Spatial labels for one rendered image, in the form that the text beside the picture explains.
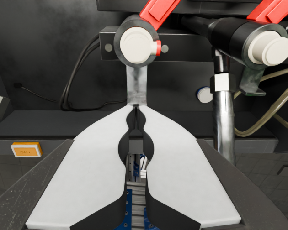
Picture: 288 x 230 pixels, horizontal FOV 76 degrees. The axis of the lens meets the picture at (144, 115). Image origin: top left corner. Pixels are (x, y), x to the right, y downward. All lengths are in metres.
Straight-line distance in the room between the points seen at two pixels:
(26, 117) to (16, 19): 0.21
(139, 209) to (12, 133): 0.55
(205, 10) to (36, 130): 0.39
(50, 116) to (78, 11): 0.25
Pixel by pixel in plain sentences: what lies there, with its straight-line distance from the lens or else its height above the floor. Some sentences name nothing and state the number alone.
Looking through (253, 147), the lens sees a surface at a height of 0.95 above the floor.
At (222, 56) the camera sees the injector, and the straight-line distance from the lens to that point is 0.19.
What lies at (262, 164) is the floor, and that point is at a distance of 2.19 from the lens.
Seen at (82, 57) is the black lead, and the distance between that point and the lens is 0.28.
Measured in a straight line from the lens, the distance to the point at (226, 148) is 0.18.
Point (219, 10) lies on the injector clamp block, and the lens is 0.29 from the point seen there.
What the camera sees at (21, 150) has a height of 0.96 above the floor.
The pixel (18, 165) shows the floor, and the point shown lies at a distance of 2.10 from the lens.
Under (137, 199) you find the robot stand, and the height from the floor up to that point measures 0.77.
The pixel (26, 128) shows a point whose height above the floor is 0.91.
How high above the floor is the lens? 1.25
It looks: 59 degrees down
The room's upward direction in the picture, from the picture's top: 176 degrees clockwise
